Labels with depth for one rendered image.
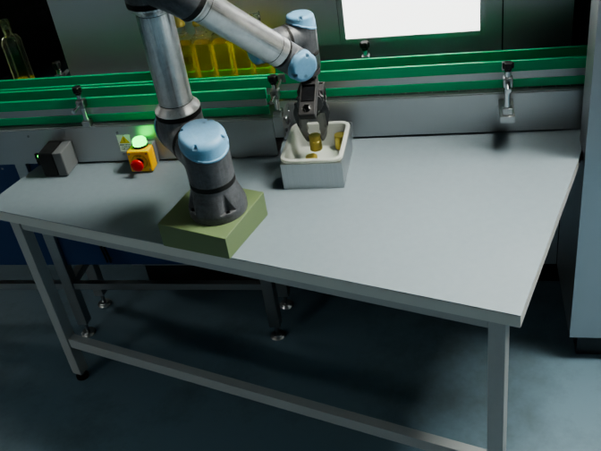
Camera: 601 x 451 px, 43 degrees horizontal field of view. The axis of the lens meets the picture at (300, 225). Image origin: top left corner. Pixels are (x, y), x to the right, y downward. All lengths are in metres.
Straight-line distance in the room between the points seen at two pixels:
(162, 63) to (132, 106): 0.53
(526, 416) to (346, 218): 0.89
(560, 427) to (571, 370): 0.24
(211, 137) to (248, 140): 0.47
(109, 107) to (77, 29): 0.37
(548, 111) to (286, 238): 0.85
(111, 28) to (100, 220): 0.71
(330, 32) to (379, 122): 0.32
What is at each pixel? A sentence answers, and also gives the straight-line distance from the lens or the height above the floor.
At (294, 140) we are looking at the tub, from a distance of 2.25.
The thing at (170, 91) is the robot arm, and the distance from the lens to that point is 1.91.
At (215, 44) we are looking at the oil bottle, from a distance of 2.33.
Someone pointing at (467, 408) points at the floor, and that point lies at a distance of 2.50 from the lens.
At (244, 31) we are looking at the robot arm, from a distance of 1.79.
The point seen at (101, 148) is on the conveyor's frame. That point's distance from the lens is 2.48.
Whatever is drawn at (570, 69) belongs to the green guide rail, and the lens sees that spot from 2.29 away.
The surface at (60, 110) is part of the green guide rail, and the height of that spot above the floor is 0.93.
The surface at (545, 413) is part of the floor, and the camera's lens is 2.50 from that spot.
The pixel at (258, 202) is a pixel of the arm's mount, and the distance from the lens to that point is 2.00.
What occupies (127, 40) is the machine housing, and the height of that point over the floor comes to 1.03.
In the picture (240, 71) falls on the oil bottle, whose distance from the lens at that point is 2.35.
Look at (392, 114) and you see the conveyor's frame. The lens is 2.30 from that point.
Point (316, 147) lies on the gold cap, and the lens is 2.17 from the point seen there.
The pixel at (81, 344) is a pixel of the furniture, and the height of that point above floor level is 0.19.
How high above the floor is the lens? 1.86
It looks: 34 degrees down
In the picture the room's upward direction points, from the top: 9 degrees counter-clockwise
